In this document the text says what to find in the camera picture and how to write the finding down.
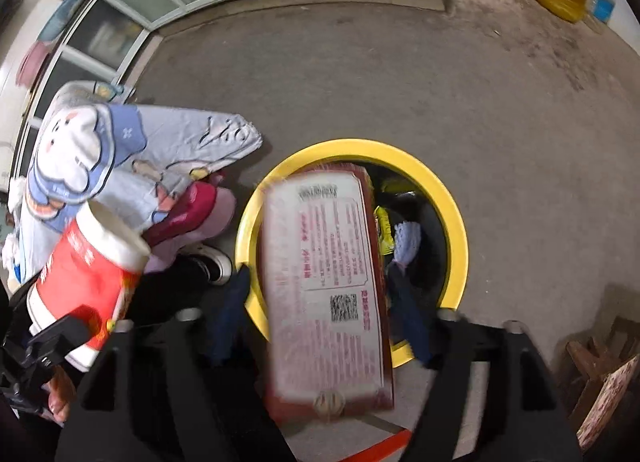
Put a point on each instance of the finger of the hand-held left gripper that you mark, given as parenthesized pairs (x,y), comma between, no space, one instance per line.
(57,337)

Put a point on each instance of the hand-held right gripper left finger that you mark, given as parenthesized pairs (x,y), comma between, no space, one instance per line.
(229,314)

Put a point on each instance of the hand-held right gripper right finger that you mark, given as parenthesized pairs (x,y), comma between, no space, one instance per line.
(411,317)

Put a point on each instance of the red white paper cup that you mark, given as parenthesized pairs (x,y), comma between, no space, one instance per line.
(85,272)

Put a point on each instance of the red food box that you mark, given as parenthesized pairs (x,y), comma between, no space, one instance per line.
(320,267)

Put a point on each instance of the yellow rimmed black bin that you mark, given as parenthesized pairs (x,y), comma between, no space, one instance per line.
(450,212)

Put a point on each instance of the person's left hand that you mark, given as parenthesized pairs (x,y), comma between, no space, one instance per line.
(61,392)

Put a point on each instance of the black white shoe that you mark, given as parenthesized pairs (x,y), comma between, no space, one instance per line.
(217,264)

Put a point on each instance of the white blue crumpled wrapper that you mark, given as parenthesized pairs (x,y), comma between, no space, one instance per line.
(407,239)

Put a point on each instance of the yellow snack packet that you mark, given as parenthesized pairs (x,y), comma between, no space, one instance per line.
(384,229)

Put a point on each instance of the pink cloth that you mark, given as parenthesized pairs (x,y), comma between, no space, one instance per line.
(210,212)

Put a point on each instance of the printed cartoon blanket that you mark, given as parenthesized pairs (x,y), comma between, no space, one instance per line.
(150,142)

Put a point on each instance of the wooden stool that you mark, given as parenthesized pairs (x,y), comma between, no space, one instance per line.
(600,392)

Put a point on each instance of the pink basin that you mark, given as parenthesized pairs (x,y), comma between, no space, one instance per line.
(31,62)

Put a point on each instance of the blue basin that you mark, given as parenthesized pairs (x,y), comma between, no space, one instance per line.
(65,12)

